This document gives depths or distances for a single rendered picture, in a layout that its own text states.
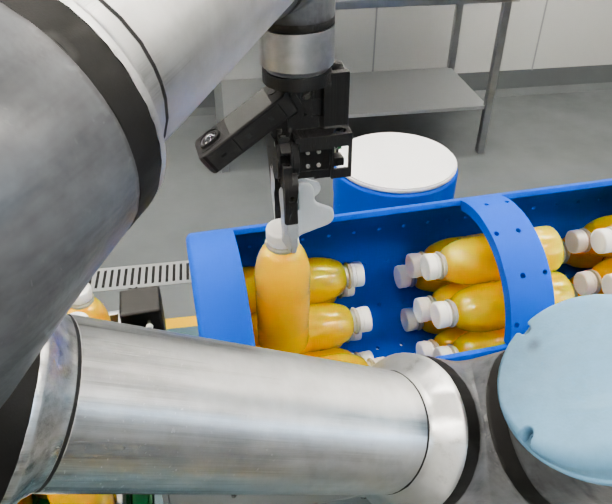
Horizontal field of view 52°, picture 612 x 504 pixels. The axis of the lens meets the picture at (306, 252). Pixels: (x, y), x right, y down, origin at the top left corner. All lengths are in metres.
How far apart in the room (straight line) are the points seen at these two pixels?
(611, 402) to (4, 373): 0.32
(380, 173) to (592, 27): 3.65
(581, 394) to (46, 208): 0.32
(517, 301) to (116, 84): 0.74
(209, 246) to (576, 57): 4.30
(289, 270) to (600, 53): 4.42
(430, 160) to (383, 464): 1.11
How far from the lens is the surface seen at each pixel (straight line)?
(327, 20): 0.62
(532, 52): 4.76
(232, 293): 0.77
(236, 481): 0.35
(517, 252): 0.88
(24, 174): 0.17
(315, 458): 0.37
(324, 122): 0.66
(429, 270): 0.90
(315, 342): 0.91
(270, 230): 0.73
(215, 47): 0.25
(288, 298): 0.77
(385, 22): 4.30
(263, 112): 0.64
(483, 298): 0.91
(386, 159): 1.44
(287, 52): 0.61
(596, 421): 0.40
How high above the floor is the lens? 1.71
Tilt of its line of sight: 37 degrees down
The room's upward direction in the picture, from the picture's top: straight up
